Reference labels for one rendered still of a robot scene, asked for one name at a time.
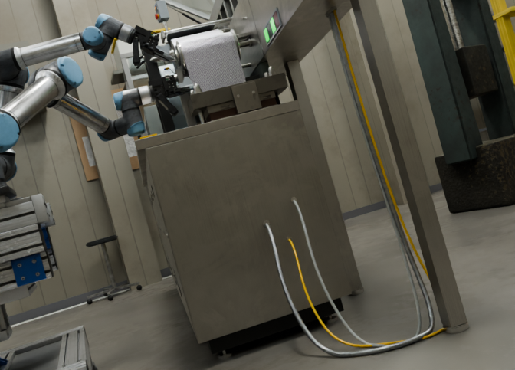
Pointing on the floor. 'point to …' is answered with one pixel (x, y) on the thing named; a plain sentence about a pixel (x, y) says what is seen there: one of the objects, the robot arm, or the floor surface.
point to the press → (464, 91)
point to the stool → (109, 270)
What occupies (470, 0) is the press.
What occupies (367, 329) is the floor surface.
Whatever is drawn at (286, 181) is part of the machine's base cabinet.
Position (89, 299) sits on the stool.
